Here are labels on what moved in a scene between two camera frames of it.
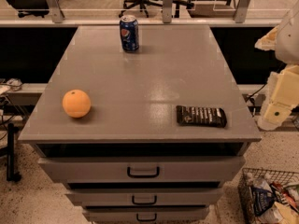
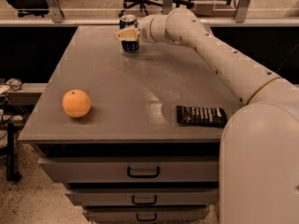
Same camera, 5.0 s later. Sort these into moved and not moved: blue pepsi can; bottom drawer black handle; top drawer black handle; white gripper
Moved: white gripper
Not moved: blue pepsi can; bottom drawer black handle; top drawer black handle
